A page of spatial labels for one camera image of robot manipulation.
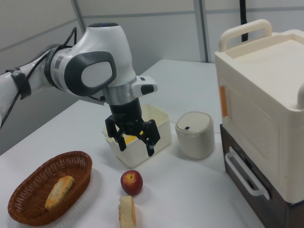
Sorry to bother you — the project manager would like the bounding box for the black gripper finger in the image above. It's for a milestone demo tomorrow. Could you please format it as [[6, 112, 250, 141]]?
[[104, 115, 127, 152], [137, 119, 162, 158]]

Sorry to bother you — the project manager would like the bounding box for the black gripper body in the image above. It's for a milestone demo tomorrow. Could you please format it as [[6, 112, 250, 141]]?
[[109, 97, 147, 141]]

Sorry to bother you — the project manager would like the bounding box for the yellow cube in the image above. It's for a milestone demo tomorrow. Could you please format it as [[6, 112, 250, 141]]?
[[123, 135, 143, 145]]

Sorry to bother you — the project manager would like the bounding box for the white rectangular plastic box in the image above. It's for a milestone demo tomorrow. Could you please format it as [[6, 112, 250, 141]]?
[[102, 104, 172, 168]]

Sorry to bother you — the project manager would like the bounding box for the small white lidded bin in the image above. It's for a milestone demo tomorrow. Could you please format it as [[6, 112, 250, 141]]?
[[175, 111, 215, 160]]

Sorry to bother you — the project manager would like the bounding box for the red apple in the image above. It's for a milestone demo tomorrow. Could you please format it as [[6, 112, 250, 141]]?
[[120, 169, 144, 197]]

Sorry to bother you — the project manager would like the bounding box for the toy bread slice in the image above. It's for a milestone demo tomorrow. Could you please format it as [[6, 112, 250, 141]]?
[[118, 195, 137, 228]]

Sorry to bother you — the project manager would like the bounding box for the yellow toy bread loaf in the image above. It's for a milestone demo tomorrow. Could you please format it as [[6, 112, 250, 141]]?
[[45, 175, 75, 212]]

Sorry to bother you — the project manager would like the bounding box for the brown wicker basket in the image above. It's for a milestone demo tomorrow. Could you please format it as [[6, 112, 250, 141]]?
[[7, 151, 93, 227]]

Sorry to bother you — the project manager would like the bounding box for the cream toy cabinet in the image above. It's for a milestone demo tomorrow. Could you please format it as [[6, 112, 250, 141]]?
[[214, 19, 304, 204]]

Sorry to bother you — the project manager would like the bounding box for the black background pole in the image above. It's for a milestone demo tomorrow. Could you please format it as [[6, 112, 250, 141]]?
[[239, 0, 249, 44]]

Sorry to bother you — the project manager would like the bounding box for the dark brown drawer unit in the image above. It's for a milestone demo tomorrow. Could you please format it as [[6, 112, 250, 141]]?
[[219, 124, 304, 228]]

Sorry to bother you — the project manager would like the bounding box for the orange cabinet door handle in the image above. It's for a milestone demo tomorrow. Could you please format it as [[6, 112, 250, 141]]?
[[219, 85, 229, 118]]

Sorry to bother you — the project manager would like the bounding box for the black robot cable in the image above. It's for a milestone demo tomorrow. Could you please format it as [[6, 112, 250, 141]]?
[[0, 27, 78, 129]]

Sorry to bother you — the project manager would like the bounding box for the white drawer handle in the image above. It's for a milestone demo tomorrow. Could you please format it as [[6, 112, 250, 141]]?
[[225, 152, 271, 200]]

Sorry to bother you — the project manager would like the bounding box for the black cable strap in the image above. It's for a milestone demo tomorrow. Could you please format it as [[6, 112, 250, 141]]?
[[5, 67, 32, 100]]

